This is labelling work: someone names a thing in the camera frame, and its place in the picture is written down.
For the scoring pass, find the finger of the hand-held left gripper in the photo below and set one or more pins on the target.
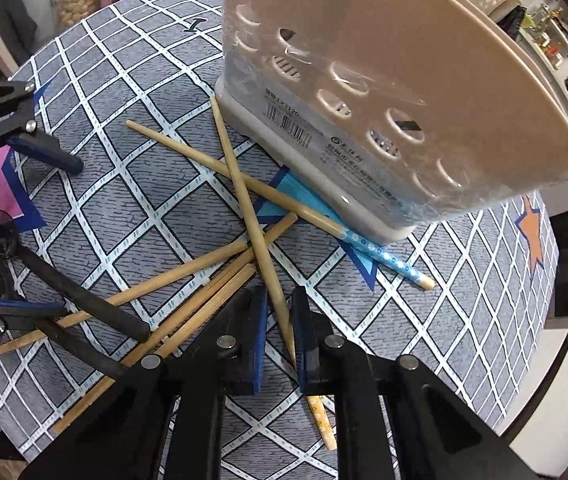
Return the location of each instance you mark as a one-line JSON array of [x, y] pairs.
[[49, 152], [24, 307]]

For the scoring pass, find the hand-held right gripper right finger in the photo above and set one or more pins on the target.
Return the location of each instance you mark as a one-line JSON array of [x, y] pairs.
[[305, 345]]

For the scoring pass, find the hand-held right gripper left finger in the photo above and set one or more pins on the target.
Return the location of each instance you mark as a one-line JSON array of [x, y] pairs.
[[259, 340]]

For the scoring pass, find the plain wooden chopstick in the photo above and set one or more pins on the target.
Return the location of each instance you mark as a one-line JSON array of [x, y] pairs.
[[199, 296], [209, 310], [174, 272]]

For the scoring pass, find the blue floral wooden chopstick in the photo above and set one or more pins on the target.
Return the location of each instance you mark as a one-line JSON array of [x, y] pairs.
[[394, 260]]

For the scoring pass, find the wooden chopstick floral end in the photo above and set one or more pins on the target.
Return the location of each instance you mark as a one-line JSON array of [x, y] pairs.
[[244, 200]]

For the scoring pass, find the beige plastic utensil holder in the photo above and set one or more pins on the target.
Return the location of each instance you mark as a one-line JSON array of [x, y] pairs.
[[414, 60]]

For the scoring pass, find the grey checked tablecloth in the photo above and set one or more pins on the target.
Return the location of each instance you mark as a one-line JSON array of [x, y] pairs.
[[139, 200]]

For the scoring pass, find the dark grey cloth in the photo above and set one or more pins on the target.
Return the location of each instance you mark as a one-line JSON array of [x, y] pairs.
[[14, 25]]

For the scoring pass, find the white kitchen counter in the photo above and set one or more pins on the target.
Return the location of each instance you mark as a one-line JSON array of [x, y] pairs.
[[549, 35]]

